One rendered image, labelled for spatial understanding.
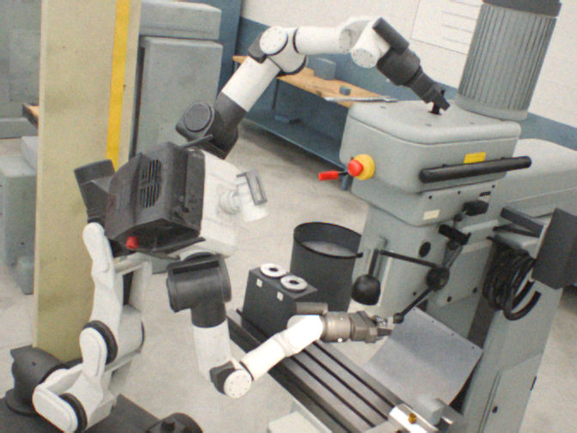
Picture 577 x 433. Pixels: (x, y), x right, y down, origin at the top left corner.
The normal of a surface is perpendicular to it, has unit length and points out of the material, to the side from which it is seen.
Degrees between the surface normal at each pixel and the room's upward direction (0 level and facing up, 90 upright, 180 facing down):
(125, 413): 0
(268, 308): 90
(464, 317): 90
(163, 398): 0
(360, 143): 90
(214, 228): 58
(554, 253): 90
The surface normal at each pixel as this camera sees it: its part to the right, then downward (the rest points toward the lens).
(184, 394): 0.17, -0.91
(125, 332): 0.84, 0.19
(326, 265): -0.10, 0.43
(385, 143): -0.76, 0.13
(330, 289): 0.12, 0.46
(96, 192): -0.54, 0.23
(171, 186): 0.82, -0.18
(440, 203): 0.63, 0.40
